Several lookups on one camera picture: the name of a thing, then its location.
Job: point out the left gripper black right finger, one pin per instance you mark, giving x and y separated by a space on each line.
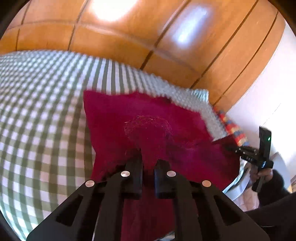
202 212

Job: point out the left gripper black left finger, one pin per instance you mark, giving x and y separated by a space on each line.
94 211

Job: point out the crimson red knit garment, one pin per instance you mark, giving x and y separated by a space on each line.
123 127

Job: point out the black sleeved right forearm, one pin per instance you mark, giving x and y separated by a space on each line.
276 211

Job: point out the person's right hand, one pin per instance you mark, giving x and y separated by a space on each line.
255 174

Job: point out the colourful striped blanket edge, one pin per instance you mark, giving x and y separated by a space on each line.
232 128

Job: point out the green white checkered bedsheet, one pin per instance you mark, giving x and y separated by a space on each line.
46 153

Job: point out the orange wooden wardrobe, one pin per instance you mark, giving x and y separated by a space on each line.
221 46

